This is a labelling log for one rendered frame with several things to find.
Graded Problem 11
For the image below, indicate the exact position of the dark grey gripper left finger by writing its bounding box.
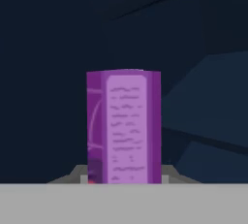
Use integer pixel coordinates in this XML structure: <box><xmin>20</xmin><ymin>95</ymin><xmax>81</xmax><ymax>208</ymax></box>
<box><xmin>47</xmin><ymin>164</ymin><xmax>89</xmax><ymax>185</ymax></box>

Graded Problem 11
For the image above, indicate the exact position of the purple cereal box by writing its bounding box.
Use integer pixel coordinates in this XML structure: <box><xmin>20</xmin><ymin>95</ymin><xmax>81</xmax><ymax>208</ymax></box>
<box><xmin>85</xmin><ymin>69</ymin><xmax>163</xmax><ymax>185</ymax></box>

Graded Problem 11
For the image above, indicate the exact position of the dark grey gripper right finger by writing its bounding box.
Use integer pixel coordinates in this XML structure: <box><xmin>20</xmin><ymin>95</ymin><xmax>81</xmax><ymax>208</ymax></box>
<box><xmin>160</xmin><ymin>164</ymin><xmax>202</xmax><ymax>185</ymax></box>

